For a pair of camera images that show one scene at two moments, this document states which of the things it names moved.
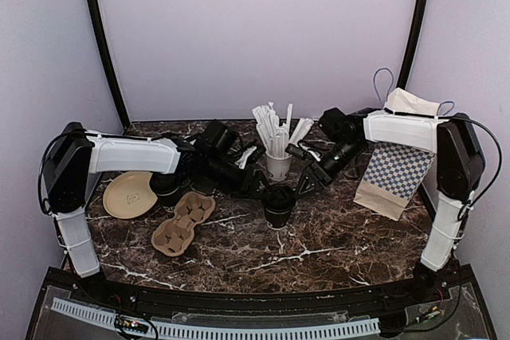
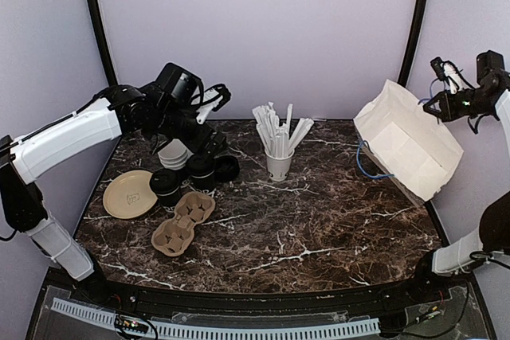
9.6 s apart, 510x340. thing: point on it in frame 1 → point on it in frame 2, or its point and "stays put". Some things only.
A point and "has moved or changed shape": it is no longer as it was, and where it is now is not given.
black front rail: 373,298 stays put
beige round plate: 128,195 stays put
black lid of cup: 278,198 has moved or changed shape
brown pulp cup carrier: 173,236 stays put
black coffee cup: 279,201 has moved or changed shape
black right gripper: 319,174 → 448,112
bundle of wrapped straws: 275,135 stays put
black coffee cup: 166,187 stays put
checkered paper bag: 394,174 has moved or changed shape
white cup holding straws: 279,167 stays put
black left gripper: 249,188 → 197,144
